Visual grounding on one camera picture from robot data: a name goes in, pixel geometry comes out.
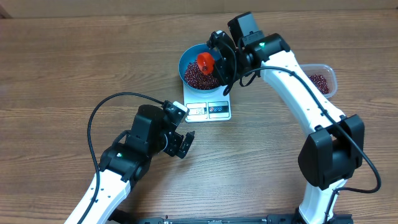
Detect clear plastic food container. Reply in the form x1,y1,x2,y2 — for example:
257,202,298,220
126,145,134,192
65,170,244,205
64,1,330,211
300,64,338,98

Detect red scoop with blue handle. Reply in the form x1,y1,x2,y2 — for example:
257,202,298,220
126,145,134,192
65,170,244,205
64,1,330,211
197,52,215,75

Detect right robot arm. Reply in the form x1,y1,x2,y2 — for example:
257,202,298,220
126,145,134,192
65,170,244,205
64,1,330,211
206,12,364,223

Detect white digital kitchen scale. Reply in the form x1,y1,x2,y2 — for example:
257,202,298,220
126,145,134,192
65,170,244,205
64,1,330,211
183,83,232,123

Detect red adzuki beans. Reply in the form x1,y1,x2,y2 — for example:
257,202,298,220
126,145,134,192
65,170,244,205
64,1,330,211
309,74,330,95

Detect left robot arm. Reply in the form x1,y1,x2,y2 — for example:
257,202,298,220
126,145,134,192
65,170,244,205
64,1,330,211
66,101,195,223

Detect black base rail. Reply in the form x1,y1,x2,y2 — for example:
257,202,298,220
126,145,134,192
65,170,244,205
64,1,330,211
108,208,354,224

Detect red beans in bowl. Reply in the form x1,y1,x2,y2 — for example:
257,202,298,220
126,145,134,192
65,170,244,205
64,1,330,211
184,61,220,90

